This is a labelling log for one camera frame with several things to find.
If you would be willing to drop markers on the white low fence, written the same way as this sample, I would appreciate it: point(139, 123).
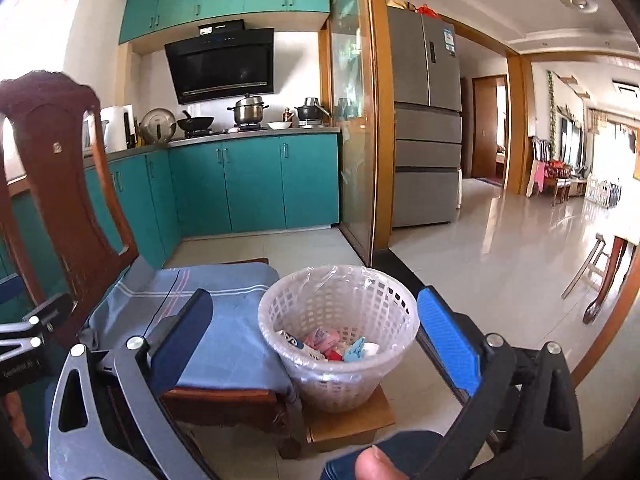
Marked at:
point(602, 191)

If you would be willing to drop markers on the flat cardboard box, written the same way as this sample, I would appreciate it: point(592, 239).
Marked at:
point(350, 422)

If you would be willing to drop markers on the red snack packet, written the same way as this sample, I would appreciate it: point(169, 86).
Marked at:
point(334, 354)

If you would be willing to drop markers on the metal stool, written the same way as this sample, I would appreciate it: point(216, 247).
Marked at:
point(585, 265)

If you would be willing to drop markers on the wooden table leg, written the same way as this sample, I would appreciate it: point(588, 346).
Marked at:
point(607, 280)

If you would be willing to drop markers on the teal lower cabinets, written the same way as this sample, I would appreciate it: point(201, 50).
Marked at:
point(250, 185)

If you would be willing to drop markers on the pink tissue packet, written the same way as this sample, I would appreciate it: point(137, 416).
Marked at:
point(322, 339)

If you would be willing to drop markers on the blue denim clothing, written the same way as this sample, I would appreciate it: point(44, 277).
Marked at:
point(415, 452)

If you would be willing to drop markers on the black range hood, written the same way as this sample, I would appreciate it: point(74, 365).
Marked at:
point(220, 67)

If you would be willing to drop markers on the kitchen window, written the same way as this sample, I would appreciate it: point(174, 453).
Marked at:
point(35, 10)

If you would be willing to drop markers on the pink hanging cloth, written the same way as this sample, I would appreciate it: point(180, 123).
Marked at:
point(538, 177)

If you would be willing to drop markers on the wall air conditioner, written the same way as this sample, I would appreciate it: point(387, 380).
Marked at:
point(627, 89)

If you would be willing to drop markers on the white plastic waste basket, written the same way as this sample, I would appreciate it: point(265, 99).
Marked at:
point(340, 305)

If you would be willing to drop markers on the white toothpaste box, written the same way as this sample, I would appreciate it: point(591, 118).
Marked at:
point(292, 341)

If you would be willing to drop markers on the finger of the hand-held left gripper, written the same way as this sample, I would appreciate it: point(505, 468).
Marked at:
point(10, 290)
point(50, 317)

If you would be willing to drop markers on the black wok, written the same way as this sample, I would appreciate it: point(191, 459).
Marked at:
point(196, 122)

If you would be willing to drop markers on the wooden room door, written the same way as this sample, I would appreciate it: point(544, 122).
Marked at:
point(485, 130)

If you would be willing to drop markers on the gas stove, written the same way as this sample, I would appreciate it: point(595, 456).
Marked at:
point(220, 131)

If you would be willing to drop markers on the blue striped towel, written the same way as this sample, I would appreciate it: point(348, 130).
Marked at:
point(225, 325)

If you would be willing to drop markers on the red bag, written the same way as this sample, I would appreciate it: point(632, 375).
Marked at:
point(427, 11)

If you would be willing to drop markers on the round steel lid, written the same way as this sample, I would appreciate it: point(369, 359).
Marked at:
point(157, 125)

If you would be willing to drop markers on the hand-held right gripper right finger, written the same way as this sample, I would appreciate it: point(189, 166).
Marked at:
point(445, 337)

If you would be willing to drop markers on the blue fringed cloth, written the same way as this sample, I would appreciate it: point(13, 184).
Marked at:
point(355, 350)

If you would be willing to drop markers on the person's right hand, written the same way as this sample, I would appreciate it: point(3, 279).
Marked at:
point(375, 465)

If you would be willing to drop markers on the steel stock pot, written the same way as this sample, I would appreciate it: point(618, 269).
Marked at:
point(248, 111)

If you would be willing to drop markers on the black pot with lid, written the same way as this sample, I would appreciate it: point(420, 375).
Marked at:
point(311, 111)

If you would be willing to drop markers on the carved wooden chair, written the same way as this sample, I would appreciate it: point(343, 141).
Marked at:
point(55, 185)

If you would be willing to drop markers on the wooden living room chairs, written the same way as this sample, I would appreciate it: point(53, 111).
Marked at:
point(557, 175)

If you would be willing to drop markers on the white bowl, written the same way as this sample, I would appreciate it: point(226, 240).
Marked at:
point(280, 125)

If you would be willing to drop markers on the grey refrigerator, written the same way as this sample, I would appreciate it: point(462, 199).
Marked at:
point(425, 125)

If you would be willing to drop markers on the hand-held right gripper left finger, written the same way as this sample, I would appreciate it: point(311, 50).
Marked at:
point(182, 332)

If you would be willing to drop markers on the white countertop appliance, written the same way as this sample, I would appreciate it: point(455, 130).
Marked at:
point(116, 130)

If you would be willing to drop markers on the green vine garland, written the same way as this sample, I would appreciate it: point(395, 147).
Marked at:
point(551, 115)

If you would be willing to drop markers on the glass sliding door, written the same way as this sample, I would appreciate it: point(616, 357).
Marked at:
point(355, 110)

